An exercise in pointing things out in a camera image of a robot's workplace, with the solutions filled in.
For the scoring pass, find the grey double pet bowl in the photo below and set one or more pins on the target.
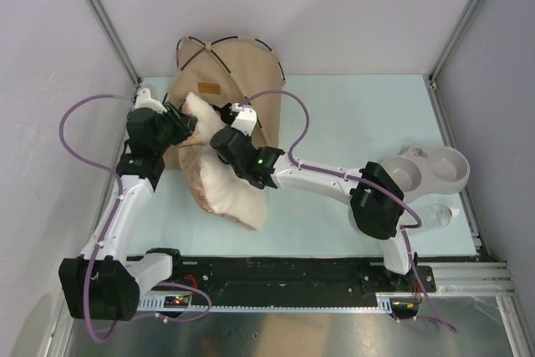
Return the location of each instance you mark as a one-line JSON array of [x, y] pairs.
[[422, 171]]

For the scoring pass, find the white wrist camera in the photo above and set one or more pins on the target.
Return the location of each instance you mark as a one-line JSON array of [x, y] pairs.
[[244, 118], [144, 100]]

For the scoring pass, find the aluminium frame post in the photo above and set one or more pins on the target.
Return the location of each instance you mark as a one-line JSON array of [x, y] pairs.
[[468, 13], [109, 30]]

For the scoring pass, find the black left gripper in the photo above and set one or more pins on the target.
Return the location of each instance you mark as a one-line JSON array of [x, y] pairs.
[[185, 124]]

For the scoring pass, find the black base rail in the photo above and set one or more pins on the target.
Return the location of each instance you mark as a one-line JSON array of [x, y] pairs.
[[283, 284]]

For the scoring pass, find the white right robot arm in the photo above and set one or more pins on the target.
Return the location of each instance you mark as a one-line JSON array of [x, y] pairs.
[[375, 202]]

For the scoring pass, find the aluminium frame post left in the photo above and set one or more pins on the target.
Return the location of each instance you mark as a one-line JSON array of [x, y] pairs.
[[109, 30]]

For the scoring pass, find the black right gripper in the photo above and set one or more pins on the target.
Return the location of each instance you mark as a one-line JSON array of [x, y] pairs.
[[247, 137]]

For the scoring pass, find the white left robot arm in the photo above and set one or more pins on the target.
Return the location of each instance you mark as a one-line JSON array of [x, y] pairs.
[[99, 283]]

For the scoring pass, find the aluminium frame post right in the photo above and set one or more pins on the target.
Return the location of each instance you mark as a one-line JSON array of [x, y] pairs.
[[468, 13]]

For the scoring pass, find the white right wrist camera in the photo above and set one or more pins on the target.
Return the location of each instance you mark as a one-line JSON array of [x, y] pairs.
[[244, 118]]

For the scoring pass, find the cream fluffy cushion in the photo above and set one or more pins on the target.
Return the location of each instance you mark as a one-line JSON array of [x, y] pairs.
[[214, 185]]

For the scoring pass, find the clear plastic bottle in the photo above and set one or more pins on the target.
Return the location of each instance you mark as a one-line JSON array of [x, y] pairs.
[[437, 216]]

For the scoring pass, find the tan fabric pet tent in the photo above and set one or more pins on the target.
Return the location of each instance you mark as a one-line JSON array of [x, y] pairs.
[[234, 81]]

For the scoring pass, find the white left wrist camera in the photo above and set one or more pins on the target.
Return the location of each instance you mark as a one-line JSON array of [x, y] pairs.
[[144, 100]]

